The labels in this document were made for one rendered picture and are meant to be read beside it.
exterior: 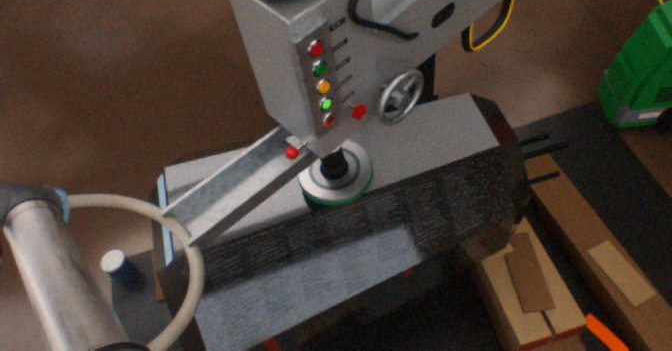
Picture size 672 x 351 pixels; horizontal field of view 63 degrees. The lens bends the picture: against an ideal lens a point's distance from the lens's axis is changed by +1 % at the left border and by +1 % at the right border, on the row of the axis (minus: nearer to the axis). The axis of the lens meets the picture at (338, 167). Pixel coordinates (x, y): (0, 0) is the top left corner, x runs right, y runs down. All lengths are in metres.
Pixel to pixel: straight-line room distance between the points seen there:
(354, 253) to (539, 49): 1.91
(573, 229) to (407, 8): 1.41
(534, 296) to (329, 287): 0.79
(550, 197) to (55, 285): 2.01
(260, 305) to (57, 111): 2.14
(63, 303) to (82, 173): 2.33
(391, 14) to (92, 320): 0.84
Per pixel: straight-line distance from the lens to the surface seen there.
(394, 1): 1.24
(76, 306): 0.77
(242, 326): 1.67
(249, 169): 1.38
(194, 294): 1.19
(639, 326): 2.30
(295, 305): 1.65
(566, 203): 2.46
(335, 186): 1.54
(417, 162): 1.64
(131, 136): 3.12
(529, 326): 2.07
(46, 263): 0.88
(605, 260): 2.36
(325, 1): 1.03
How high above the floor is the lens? 2.17
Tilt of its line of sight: 55 degrees down
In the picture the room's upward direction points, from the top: 11 degrees counter-clockwise
